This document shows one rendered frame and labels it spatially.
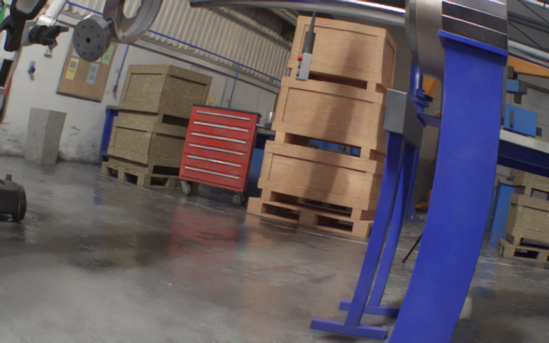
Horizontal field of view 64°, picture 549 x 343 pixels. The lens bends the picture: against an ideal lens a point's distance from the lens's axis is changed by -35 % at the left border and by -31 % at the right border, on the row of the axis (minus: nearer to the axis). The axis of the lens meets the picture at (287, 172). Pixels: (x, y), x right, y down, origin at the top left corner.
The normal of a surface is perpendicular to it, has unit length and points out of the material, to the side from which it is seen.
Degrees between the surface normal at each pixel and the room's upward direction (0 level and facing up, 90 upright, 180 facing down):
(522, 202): 90
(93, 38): 131
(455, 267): 90
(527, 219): 90
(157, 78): 90
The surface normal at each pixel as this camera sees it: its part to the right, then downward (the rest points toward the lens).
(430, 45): -0.37, 0.58
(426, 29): -0.37, 0.36
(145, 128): -0.41, -0.05
